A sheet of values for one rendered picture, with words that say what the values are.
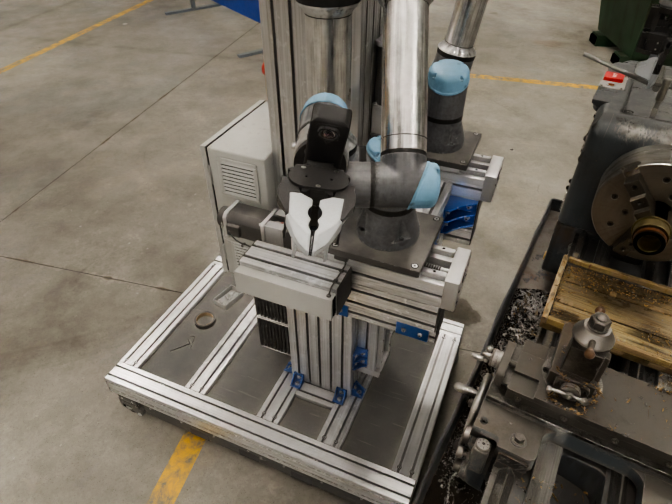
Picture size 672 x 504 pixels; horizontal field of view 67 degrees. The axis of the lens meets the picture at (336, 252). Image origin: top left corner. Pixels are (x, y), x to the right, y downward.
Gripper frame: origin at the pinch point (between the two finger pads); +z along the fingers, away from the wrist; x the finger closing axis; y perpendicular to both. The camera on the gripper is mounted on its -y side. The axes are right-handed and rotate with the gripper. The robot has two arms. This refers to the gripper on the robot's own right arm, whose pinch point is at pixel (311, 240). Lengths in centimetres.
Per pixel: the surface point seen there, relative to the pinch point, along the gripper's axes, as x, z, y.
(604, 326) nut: -58, -26, 33
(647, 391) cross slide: -77, -26, 51
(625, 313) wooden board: -89, -57, 58
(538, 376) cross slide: -55, -29, 54
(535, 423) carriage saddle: -54, -21, 61
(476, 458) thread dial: -42, -16, 68
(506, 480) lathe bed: -47, -11, 66
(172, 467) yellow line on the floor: 41, -54, 165
